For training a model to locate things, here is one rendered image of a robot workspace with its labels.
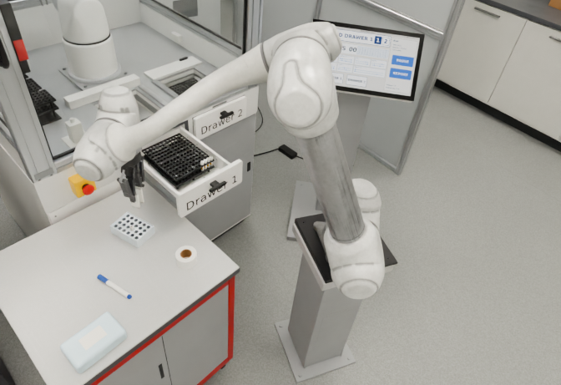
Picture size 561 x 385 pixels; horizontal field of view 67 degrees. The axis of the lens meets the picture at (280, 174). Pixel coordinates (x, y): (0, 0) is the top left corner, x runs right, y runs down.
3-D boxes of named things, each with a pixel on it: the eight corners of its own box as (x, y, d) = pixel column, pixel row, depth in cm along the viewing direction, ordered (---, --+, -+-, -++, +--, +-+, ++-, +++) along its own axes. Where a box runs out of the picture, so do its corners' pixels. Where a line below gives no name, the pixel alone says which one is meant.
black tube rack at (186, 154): (214, 172, 167) (214, 159, 163) (177, 192, 157) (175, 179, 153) (180, 144, 178) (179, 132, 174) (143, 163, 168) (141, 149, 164)
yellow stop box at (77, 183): (98, 190, 154) (93, 175, 149) (78, 200, 150) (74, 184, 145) (91, 183, 157) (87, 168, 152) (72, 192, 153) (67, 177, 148)
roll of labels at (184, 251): (197, 252, 147) (197, 245, 145) (196, 269, 142) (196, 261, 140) (176, 253, 146) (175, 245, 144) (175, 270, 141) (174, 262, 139)
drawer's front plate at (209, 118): (246, 117, 201) (246, 96, 193) (196, 140, 184) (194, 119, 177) (244, 115, 201) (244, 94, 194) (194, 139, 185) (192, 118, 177)
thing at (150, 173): (235, 179, 166) (235, 166, 162) (181, 210, 151) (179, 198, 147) (174, 131, 185) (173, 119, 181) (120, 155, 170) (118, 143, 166)
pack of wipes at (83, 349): (110, 316, 127) (107, 308, 124) (128, 337, 123) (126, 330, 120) (61, 352, 118) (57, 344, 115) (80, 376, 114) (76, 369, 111)
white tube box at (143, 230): (154, 232, 152) (154, 225, 150) (138, 248, 146) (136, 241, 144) (128, 218, 156) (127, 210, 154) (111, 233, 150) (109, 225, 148)
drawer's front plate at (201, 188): (241, 182, 167) (242, 160, 160) (180, 218, 150) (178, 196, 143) (239, 179, 168) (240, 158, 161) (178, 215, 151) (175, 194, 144)
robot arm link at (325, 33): (262, 28, 107) (256, 52, 97) (331, 1, 102) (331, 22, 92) (283, 73, 115) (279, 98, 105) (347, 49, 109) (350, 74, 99)
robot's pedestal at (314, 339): (355, 362, 201) (398, 265, 150) (296, 383, 191) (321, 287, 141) (328, 308, 221) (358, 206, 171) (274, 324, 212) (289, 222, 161)
